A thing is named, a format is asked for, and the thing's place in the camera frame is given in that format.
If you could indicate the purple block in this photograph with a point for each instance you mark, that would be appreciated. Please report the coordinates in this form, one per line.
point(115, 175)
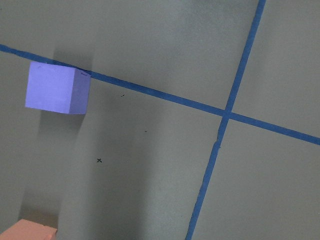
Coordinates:
point(57, 88)

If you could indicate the orange block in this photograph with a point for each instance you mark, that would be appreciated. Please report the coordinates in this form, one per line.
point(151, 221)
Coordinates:
point(29, 230)

